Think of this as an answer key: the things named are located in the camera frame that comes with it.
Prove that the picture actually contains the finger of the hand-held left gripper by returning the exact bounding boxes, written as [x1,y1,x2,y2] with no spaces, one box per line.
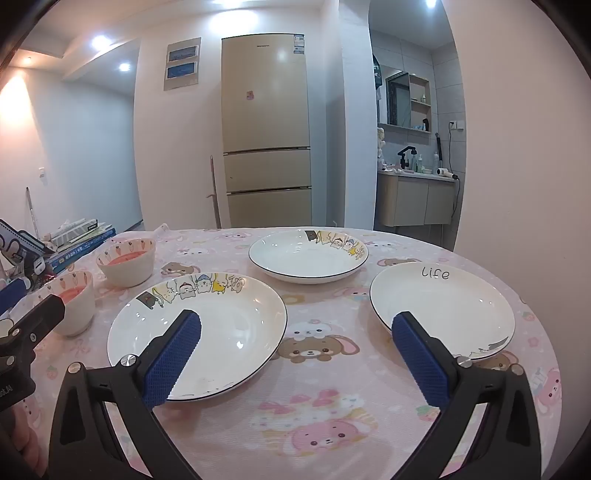
[0,294,66,365]
[0,277,28,319]

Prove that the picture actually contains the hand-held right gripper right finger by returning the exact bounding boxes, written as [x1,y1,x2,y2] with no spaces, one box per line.
[392,311,542,480]

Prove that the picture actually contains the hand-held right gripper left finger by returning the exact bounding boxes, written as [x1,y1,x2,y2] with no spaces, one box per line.
[48,309,204,480]

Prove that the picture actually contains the cartoon animal print plate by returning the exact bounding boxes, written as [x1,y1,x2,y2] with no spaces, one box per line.
[107,273,288,401]
[248,228,369,284]

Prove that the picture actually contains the white plate with lettering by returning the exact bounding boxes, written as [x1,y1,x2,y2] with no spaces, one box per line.
[369,262,516,361]

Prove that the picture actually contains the person's left hand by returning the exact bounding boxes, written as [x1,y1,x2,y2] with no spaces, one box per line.
[4,406,47,476]

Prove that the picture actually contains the blue-grey patterned case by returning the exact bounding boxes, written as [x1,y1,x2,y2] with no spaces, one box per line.
[0,219,45,266]

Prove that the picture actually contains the blue book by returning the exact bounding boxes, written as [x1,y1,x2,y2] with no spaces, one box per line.
[46,229,117,274]

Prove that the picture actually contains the metal pole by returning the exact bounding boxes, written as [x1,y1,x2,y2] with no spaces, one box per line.
[25,187,38,236]

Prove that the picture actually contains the grey striped book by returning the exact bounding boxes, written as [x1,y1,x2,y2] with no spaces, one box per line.
[46,217,100,243]

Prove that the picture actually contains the pink cartoon printed tablecloth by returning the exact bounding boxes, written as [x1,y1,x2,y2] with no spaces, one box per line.
[0,226,561,480]

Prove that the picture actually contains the green book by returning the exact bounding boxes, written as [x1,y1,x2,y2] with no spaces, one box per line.
[69,223,114,247]

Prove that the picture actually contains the wooden broom stick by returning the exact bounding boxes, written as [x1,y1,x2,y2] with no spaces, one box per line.
[206,154,223,230]

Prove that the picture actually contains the beige vanity cabinet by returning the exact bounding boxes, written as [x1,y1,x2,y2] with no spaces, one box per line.
[376,168,460,228]

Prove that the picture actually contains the beige refrigerator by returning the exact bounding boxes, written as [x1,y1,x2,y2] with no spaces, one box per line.
[221,32,312,229]

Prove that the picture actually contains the bathroom mirror cabinet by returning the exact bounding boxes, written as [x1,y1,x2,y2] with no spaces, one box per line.
[385,65,432,134]

